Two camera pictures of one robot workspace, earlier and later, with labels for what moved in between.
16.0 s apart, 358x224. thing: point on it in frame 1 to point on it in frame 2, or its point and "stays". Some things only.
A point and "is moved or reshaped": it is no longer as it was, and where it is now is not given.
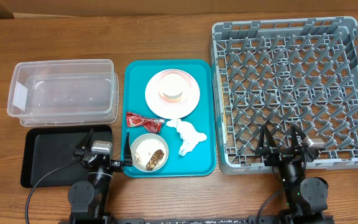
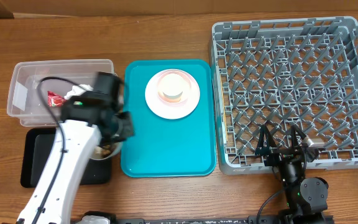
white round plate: [172, 93] stays
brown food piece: [156, 157] is moved or reshaped
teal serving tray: [199, 160] stays
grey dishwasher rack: [313, 73] stays
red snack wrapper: [152, 125] to [55, 99]
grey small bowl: [150, 152] is moved or reshaped
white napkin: [190, 136] to [78, 89]
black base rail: [258, 219] stays
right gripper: [278, 154] stays
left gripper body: [115, 166] to [121, 127]
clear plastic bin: [59, 93] stays
